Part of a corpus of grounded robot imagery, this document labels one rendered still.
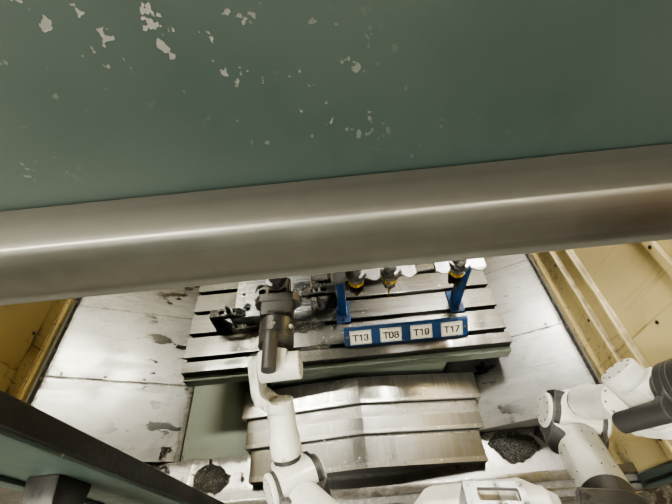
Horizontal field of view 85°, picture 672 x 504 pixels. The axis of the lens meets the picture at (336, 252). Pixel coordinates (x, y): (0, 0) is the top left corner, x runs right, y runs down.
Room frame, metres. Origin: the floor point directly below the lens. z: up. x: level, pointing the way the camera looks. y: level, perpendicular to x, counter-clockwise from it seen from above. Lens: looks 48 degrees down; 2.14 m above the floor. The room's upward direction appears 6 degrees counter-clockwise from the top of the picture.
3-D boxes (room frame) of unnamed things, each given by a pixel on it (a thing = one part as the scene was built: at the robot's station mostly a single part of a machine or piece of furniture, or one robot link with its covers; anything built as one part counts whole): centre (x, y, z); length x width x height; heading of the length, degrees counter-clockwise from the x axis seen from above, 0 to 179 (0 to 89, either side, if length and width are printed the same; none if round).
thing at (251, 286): (0.87, 0.26, 0.97); 0.29 x 0.23 x 0.05; 89
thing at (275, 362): (0.41, 0.17, 1.33); 0.11 x 0.11 x 0.11; 89
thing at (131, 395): (0.83, 0.83, 0.75); 0.89 x 0.67 x 0.26; 179
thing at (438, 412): (0.42, -0.03, 0.70); 0.90 x 0.30 x 0.16; 89
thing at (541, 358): (0.81, -0.48, 0.75); 0.89 x 0.70 x 0.26; 179
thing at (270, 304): (0.53, 0.17, 1.31); 0.13 x 0.12 x 0.10; 89
